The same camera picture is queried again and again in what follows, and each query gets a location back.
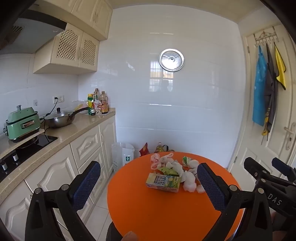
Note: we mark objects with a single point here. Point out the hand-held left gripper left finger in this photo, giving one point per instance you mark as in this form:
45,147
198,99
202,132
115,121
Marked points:
86,185

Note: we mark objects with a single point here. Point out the yellow juice carton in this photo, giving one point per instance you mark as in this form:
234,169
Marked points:
161,182

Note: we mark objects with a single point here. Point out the white wall outlet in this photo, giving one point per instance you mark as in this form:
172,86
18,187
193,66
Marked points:
60,99

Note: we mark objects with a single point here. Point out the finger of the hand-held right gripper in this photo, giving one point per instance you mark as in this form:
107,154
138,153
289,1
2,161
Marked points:
281,165
254,168

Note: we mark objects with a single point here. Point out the green snack packet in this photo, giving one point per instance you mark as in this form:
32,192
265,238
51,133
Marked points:
167,171

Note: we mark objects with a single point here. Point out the orange round table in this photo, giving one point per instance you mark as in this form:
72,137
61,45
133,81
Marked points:
150,213

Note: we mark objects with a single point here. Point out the green electric cooker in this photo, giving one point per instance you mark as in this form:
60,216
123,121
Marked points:
20,122

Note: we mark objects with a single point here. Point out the grey apron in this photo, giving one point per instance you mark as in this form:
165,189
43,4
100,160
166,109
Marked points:
270,92

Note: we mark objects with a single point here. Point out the cream lattice door cabinet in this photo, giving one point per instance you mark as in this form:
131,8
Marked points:
67,44

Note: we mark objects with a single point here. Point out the red label jar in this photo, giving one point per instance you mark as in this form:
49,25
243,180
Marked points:
98,107

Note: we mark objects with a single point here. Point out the black cooktop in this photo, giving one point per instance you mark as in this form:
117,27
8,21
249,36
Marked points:
34,143

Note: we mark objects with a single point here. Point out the clear plastic bag with packets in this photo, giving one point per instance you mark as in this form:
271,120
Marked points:
155,160

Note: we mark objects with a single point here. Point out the tall brown glass bottle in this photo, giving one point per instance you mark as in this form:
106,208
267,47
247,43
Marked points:
96,95

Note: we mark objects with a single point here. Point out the cream wall cabinets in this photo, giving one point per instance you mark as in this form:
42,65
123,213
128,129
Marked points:
92,14

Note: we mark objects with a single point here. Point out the cream base cabinets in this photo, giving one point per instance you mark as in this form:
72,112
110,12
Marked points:
87,143

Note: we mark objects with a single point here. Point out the clear plastic container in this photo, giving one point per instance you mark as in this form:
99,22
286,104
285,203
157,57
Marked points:
77,103

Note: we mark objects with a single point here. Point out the metal door hook rack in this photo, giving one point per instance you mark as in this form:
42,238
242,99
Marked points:
264,37

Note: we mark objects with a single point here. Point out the dark soy sauce bottle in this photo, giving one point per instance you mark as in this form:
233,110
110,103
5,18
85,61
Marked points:
92,111

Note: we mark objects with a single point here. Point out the pile of white snacks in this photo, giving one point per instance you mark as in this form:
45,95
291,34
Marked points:
188,178

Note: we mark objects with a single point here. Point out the white plastic bag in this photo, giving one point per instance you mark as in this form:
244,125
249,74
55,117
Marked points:
126,157

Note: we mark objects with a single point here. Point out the dark range hood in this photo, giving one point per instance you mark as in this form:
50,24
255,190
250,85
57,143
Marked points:
34,37

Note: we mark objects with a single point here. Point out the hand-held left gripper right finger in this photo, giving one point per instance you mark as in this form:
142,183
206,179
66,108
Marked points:
210,187

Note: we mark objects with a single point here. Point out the amber cooking oil bottle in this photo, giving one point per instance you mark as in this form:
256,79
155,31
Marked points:
104,104

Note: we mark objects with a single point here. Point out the white red-lettered crumpled bag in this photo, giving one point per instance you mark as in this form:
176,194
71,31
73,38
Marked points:
186,160

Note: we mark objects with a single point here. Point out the steel wok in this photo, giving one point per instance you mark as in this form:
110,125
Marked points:
57,124

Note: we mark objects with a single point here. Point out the yellow cloth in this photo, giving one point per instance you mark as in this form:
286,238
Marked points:
280,67

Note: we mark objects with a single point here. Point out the red snack bag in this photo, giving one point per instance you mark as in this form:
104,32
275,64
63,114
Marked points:
143,150

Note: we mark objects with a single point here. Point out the blue apron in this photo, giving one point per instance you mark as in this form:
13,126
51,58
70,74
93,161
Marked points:
260,92

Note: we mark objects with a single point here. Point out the glass wok lid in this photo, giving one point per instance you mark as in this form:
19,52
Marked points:
57,115

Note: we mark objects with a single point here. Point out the yellow oil bottle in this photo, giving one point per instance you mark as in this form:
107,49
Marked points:
159,148

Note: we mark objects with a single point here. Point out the beige stone countertop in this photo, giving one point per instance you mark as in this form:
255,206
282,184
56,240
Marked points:
76,129

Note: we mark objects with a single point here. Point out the white panel door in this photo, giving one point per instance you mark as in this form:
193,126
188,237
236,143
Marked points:
252,150

